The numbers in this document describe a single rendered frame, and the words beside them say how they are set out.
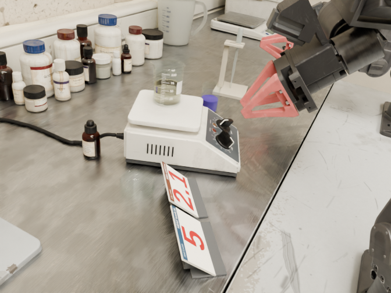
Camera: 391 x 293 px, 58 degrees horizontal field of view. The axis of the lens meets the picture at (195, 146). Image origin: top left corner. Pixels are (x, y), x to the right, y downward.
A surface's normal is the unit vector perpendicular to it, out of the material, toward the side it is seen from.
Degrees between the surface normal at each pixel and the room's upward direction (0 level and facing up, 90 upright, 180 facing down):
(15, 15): 90
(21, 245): 0
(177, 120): 0
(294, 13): 90
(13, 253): 0
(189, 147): 90
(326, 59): 90
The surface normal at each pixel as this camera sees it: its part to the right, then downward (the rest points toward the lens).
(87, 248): 0.11, -0.83
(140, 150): -0.07, 0.55
